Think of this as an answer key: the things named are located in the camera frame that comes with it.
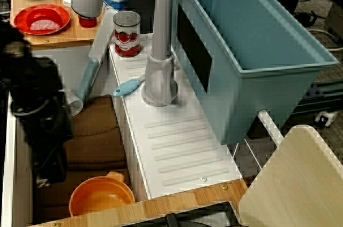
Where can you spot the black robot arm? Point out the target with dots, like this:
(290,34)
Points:
(29,66)

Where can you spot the pink toy ham slice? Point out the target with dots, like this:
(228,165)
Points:
(44,25)

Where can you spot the gray box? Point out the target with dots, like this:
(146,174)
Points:
(335,20)

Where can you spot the tomato can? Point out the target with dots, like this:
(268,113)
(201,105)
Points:
(126,36)

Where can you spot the orange plastic pot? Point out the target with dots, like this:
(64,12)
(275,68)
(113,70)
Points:
(101,197)

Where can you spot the white toy sink unit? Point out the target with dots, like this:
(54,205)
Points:
(177,141)

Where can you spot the black and white floor object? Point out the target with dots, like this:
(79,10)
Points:
(325,118)

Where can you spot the silver screw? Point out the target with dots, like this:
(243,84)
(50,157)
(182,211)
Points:
(203,179)

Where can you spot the gray toy faucet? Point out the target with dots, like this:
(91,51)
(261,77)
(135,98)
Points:
(160,76)

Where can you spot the red cup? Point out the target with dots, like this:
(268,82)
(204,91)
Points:
(87,22)

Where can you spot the red plate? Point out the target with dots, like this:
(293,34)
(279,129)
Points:
(24,20)

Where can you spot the aluminium frame rail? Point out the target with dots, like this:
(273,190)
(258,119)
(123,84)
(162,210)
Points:
(321,95)

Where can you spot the black stove grate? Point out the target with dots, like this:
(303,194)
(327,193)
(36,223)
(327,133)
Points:
(203,215)

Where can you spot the light wooden board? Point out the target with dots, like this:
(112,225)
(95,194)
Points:
(294,184)

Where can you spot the blue plastic bin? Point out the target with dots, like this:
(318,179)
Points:
(268,36)

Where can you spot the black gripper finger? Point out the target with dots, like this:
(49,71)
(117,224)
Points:
(51,170)

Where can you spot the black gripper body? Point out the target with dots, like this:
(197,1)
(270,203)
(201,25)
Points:
(43,127)

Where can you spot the clear plastic cup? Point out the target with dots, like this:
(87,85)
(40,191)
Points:
(73,105)

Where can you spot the wooden counter strip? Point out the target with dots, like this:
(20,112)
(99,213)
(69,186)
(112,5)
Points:
(171,203)

